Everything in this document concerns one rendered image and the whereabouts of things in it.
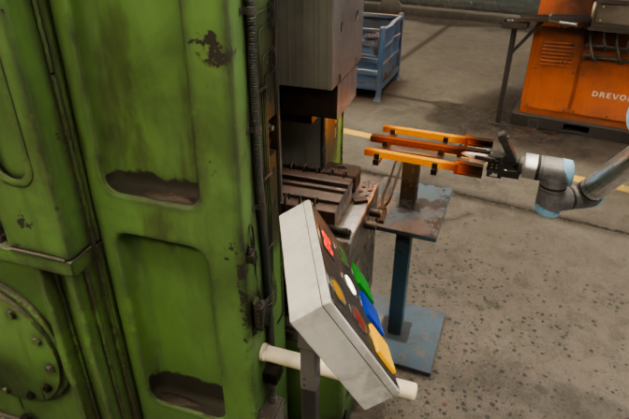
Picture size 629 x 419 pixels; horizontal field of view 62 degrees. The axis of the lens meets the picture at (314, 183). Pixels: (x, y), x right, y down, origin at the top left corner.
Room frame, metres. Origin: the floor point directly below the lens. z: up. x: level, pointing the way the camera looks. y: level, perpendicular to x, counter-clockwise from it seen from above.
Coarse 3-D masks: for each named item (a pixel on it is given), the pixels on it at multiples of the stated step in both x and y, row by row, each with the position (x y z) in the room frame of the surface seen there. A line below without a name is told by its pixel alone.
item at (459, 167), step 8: (368, 152) 1.75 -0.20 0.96; (376, 152) 1.74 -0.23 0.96; (384, 152) 1.73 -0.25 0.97; (392, 152) 1.73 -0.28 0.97; (400, 152) 1.73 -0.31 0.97; (400, 160) 1.71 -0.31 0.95; (408, 160) 1.69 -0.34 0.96; (416, 160) 1.68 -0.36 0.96; (424, 160) 1.67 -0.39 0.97; (432, 160) 1.67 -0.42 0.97; (440, 160) 1.67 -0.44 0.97; (448, 168) 1.64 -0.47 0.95; (456, 168) 1.62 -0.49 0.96; (464, 168) 1.62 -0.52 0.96; (472, 168) 1.61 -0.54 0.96; (480, 168) 1.60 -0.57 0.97; (472, 176) 1.61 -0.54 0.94; (480, 176) 1.60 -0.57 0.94
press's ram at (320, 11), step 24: (288, 0) 1.29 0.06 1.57; (312, 0) 1.27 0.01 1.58; (336, 0) 1.27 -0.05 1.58; (360, 0) 1.50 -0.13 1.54; (288, 24) 1.29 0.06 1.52; (312, 24) 1.27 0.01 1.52; (336, 24) 1.28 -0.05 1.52; (360, 24) 1.51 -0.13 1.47; (288, 48) 1.29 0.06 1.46; (312, 48) 1.27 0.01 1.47; (336, 48) 1.28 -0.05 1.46; (360, 48) 1.52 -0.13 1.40; (288, 72) 1.29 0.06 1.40; (312, 72) 1.27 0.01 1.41; (336, 72) 1.29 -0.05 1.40
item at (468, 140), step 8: (384, 128) 1.97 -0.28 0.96; (392, 128) 1.96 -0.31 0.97; (400, 128) 1.96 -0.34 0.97; (408, 128) 1.96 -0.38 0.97; (416, 136) 1.93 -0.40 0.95; (424, 136) 1.91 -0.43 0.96; (432, 136) 1.90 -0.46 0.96; (440, 136) 1.89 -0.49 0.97; (448, 136) 1.88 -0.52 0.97; (456, 136) 1.88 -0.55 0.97; (464, 136) 1.88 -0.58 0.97; (464, 144) 1.85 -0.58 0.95; (472, 144) 1.85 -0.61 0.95; (480, 144) 1.84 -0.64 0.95; (488, 144) 1.83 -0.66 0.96
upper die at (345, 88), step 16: (352, 80) 1.44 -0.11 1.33; (288, 96) 1.34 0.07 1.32; (304, 96) 1.33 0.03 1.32; (320, 96) 1.32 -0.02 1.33; (336, 96) 1.30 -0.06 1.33; (352, 96) 1.45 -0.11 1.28; (288, 112) 1.34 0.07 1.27; (304, 112) 1.33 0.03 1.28; (320, 112) 1.32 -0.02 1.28; (336, 112) 1.30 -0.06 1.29
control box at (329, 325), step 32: (288, 224) 0.94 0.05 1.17; (320, 224) 0.95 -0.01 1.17; (288, 256) 0.84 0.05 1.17; (320, 256) 0.80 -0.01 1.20; (288, 288) 0.75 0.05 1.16; (320, 288) 0.71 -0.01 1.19; (320, 320) 0.67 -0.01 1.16; (352, 320) 0.71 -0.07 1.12; (320, 352) 0.67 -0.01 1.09; (352, 352) 0.68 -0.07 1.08; (352, 384) 0.68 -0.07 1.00; (384, 384) 0.68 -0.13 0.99
